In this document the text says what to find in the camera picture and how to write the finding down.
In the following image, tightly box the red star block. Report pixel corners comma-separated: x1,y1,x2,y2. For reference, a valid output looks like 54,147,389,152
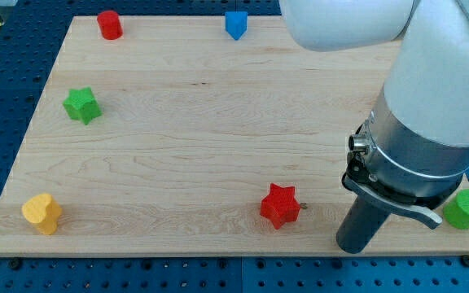
260,183,300,230

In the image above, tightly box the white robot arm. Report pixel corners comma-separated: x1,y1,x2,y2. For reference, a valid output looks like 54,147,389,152
280,0,469,230

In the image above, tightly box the wooden board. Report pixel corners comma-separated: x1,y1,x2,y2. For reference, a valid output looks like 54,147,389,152
0,15,469,258

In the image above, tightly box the green star block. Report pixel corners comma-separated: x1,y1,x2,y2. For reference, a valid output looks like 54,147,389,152
63,87,102,125

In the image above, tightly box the blue pentagon block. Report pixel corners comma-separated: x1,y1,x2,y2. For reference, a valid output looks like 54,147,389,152
225,11,248,41

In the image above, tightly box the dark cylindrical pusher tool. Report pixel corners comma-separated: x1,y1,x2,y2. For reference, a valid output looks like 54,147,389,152
336,197,390,254

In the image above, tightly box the red cylinder block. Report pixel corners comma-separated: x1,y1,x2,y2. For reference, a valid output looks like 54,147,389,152
97,10,123,40

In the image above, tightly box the yellow heart block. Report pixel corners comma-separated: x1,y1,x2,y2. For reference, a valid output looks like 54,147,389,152
21,193,63,235

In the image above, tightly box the green cylinder block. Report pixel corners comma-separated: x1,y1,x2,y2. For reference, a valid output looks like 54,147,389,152
443,189,469,230

